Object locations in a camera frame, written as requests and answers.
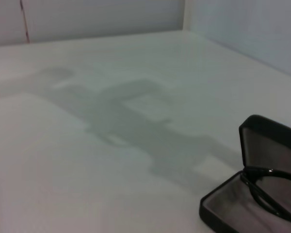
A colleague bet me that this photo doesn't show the black glasses case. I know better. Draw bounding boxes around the black glasses case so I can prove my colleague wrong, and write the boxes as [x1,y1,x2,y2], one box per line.
[199,114,291,233]

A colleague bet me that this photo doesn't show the black glasses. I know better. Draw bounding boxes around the black glasses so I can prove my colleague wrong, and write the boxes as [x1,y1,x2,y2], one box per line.
[241,166,291,219]

